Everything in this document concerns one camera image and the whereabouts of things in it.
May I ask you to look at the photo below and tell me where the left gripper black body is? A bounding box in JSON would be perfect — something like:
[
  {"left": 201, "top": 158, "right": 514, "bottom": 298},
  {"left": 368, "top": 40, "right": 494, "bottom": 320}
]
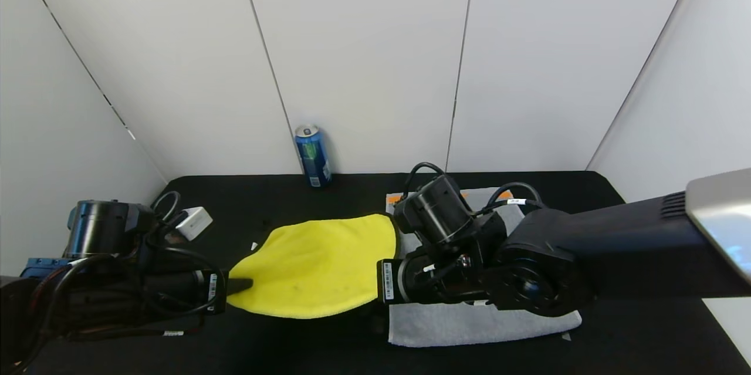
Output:
[{"left": 146, "top": 269, "right": 229, "bottom": 315}]

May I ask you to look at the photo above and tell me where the yellow microfibre towel black edge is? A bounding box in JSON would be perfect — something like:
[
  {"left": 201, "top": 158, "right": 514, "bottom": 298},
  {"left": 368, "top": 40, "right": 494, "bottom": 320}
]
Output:
[{"left": 226, "top": 213, "right": 400, "bottom": 320}]

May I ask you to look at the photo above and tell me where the grey towel with orange marks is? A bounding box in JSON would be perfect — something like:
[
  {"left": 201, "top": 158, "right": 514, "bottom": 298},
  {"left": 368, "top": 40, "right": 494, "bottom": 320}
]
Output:
[{"left": 385, "top": 187, "right": 583, "bottom": 348}]

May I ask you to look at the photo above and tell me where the blue soda can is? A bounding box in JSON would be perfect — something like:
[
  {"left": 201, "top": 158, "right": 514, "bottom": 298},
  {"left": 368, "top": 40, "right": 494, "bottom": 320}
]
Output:
[{"left": 295, "top": 124, "right": 333, "bottom": 190}]

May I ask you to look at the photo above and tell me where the left arm labelled thin cable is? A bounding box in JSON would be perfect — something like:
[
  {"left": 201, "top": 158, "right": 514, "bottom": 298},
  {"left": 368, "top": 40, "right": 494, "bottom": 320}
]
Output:
[{"left": 59, "top": 313, "right": 203, "bottom": 342}]

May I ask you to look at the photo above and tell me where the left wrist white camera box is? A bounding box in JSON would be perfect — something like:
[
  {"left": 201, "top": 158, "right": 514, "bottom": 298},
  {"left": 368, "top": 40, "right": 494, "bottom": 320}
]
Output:
[{"left": 175, "top": 206, "right": 214, "bottom": 241}]

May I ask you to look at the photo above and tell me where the left wrist camera black cable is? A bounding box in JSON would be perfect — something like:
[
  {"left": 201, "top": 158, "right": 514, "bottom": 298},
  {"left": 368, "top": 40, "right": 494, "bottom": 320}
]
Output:
[{"left": 141, "top": 190, "right": 226, "bottom": 305}]

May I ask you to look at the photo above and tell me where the wrist camera black cable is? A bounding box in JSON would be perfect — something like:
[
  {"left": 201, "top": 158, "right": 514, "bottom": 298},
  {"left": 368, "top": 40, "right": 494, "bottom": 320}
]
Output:
[
  {"left": 141, "top": 190, "right": 226, "bottom": 305},
  {"left": 404, "top": 161, "right": 448, "bottom": 189}
]

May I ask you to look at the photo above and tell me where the right wrist camera black cable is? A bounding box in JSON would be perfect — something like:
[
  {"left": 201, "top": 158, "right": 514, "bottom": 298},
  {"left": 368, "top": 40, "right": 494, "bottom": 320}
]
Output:
[{"left": 404, "top": 161, "right": 448, "bottom": 189}]

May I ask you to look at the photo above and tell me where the right arm labelled black cable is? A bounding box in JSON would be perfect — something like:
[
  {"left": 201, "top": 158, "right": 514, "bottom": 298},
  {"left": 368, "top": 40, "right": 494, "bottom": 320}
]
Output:
[{"left": 478, "top": 181, "right": 545, "bottom": 215}]

